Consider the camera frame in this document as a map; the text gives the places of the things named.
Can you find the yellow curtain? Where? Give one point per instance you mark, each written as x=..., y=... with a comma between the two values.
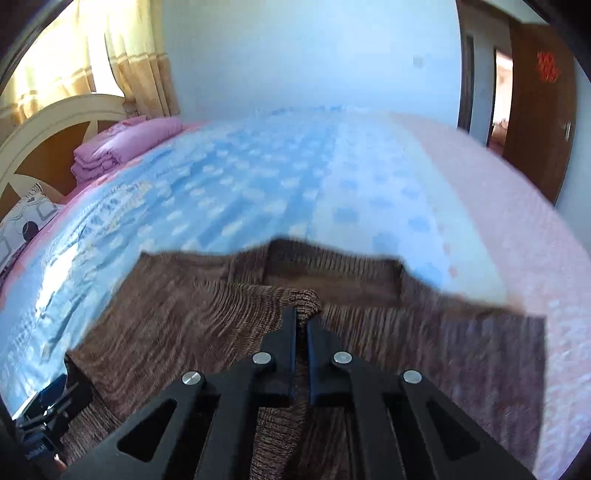
x=138, y=60

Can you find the brown wooden door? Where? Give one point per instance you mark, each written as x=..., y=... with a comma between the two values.
x=531, y=138

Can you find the folded pink quilt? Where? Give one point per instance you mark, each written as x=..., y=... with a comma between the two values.
x=124, y=143

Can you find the dark wooden door frame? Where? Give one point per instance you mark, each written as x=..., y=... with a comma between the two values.
x=466, y=83

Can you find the brown knit sweater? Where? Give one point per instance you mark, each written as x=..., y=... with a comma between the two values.
x=184, y=323

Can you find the blue and pink patterned bedsheet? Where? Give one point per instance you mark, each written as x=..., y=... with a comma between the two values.
x=277, y=184

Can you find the cream and wood headboard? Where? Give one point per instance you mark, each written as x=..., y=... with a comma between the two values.
x=37, y=124

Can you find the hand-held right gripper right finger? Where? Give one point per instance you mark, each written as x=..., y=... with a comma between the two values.
x=315, y=364

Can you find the white wall switch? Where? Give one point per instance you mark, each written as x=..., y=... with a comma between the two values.
x=418, y=61

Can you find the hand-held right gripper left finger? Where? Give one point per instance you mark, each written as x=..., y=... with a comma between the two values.
x=290, y=350

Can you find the red door decoration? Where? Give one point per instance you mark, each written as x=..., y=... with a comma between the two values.
x=546, y=67

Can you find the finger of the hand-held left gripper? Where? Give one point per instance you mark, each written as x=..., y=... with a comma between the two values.
x=76, y=383

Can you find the white patterned pillow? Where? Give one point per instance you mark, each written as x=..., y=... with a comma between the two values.
x=27, y=217

